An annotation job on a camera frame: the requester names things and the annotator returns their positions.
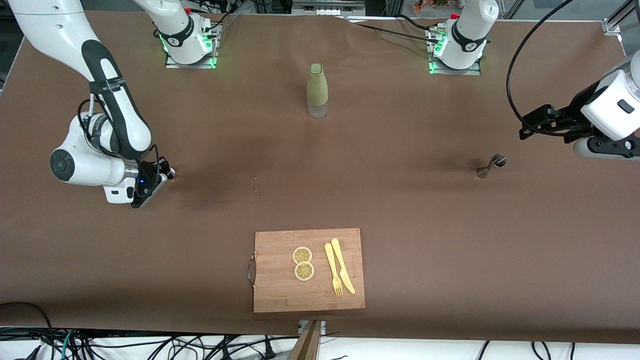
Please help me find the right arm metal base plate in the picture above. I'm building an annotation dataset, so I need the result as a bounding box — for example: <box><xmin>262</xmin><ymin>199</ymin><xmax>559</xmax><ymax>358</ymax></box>
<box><xmin>164</xmin><ymin>22</ymin><xmax>219</xmax><ymax>70</ymax></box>

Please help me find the black base cable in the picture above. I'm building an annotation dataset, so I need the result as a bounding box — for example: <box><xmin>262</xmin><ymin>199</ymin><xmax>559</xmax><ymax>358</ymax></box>
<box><xmin>209</xmin><ymin>10</ymin><xmax>242</xmax><ymax>39</ymax></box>
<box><xmin>350</xmin><ymin>14</ymin><xmax>444</xmax><ymax>46</ymax></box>

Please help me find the brown table cover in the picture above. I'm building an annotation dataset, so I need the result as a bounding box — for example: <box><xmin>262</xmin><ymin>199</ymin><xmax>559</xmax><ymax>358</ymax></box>
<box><xmin>0</xmin><ymin>9</ymin><xmax>640</xmax><ymax>345</ymax></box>

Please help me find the yellow plastic fork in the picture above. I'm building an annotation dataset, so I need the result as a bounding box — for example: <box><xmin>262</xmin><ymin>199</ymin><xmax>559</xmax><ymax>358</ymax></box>
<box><xmin>324</xmin><ymin>242</ymin><xmax>344</xmax><ymax>297</ymax></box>

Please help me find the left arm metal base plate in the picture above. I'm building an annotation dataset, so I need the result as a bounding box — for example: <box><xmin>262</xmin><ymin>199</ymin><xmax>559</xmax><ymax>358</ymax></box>
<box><xmin>427</xmin><ymin>27</ymin><xmax>482</xmax><ymax>76</ymax></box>

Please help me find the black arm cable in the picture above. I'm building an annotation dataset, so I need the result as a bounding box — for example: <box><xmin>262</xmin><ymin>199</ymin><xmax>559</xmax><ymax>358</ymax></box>
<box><xmin>76</xmin><ymin>96</ymin><xmax>161</xmax><ymax>177</ymax></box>
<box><xmin>506</xmin><ymin>0</ymin><xmax>576</xmax><ymax>136</ymax></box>

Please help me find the wooden post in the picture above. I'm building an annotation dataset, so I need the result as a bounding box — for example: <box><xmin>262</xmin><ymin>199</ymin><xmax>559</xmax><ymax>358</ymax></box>
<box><xmin>287</xmin><ymin>320</ymin><xmax>323</xmax><ymax>360</ymax></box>

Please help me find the black left base cable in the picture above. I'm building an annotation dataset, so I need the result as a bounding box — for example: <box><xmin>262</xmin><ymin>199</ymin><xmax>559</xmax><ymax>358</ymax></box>
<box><xmin>350</xmin><ymin>14</ymin><xmax>444</xmax><ymax>46</ymax></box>

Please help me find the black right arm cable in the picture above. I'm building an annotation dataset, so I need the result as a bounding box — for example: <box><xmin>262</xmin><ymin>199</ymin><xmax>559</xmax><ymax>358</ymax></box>
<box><xmin>76</xmin><ymin>96</ymin><xmax>161</xmax><ymax>177</ymax></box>

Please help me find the wooden cutting board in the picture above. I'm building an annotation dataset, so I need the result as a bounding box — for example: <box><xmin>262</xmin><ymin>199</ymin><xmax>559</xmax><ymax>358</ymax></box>
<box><xmin>247</xmin><ymin>228</ymin><xmax>366</xmax><ymax>314</ymax></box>

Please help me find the green bottle with clear base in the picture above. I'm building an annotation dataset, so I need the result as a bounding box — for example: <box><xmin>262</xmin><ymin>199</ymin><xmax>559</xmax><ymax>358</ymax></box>
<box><xmin>306</xmin><ymin>63</ymin><xmax>329</xmax><ymax>119</ymax></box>

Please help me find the aluminium frame corner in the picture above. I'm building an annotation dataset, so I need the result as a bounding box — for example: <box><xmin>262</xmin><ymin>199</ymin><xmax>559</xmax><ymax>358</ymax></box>
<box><xmin>602</xmin><ymin>0</ymin><xmax>640</xmax><ymax>37</ymax></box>

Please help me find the thick black looped cable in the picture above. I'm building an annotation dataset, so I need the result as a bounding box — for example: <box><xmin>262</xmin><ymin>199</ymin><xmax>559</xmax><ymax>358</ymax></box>
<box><xmin>0</xmin><ymin>301</ymin><xmax>57</xmax><ymax>360</ymax></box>

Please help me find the small metal bracket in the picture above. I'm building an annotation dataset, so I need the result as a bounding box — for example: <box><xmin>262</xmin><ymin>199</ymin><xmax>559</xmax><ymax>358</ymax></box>
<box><xmin>298</xmin><ymin>320</ymin><xmax>327</xmax><ymax>337</ymax></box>

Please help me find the yellow plastic knife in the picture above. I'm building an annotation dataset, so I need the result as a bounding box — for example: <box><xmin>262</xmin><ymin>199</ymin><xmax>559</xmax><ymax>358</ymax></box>
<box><xmin>330</xmin><ymin>238</ymin><xmax>356</xmax><ymax>295</ymax></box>

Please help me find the black right base cable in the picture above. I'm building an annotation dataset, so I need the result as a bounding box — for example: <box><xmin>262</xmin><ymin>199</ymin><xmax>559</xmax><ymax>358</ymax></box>
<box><xmin>209</xmin><ymin>10</ymin><xmax>242</xmax><ymax>39</ymax></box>

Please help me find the steel jigger measuring cup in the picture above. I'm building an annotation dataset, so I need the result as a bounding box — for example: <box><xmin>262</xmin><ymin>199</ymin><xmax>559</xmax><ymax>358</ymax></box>
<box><xmin>475</xmin><ymin>153</ymin><xmax>508</xmax><ymax>180</ymax></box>

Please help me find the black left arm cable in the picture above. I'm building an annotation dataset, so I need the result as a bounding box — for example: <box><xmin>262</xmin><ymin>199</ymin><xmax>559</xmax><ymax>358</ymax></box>
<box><xmin>506</xmin><ymin>0</ymin><xmax>576</xmax><ymax>136</ymax></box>

